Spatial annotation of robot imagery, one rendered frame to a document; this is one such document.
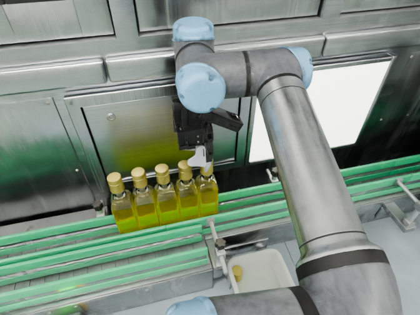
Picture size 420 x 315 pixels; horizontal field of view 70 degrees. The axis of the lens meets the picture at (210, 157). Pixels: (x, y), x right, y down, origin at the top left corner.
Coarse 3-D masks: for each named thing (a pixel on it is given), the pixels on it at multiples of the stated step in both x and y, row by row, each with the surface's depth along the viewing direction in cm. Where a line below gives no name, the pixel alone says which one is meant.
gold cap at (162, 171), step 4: (160, 164) 76; (164, 164) 76; (156, 168) 75; (160, 168) 75; (164, 168) 75; (168, 168) 75; (156, 172) 75; (160, 172) 74; (164, 172) 74; (168, 172) 76; (156, 176) 76; (160, 176) 75; (164, 176) 75; (168, 176) 76; (156, 180) 78; (160, 180) 76; (164, 180) 76; (168, 180) 77
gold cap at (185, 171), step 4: (184, 160) 77; (180, 164) 76; (184, 164) 76; (180, 168) 75; (184, 168) 75; (188, 168) 75; (180, 172) 77; (184, 172) 76; (188, 172) 76; (180, 176) 78; (184, 176) 77; (188, 176) 77; (184, 180) 78
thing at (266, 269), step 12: (252, 252) 94; (264, 252) 94; (276, 252) 94; (228, 264) 91; (240, 264) 94; (252, 264) 96; (264, 264) 98; (276, 264) 95; (252, 276) 95; (264, 276) 95; (276, 276) 95; (288, 276) 88; (240, 288) 93; (252, 288) 93; (264, 288) 93
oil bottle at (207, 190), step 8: (200, 176) 83; (200, 184) 81; (208, 184) 81; (216, 184) 82; (200, 192) 82; (208, 192) 83; (216, 192) 83; (200, 200) 84; (208, 200) 85; (216, 200) 86; (200, 208) 87; (208, 208) 87; (216, 208) 88; (200, 216) 90
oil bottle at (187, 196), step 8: (176, 184) 82; (192, 184) 81; (176, 192) 85; (184, 192) 80; (192, 192) 80; (184, 200) 82; (192, 200) 82; (184, 208) 84; (192, 208) 85; (184, 216) 87; (192, 216) 88
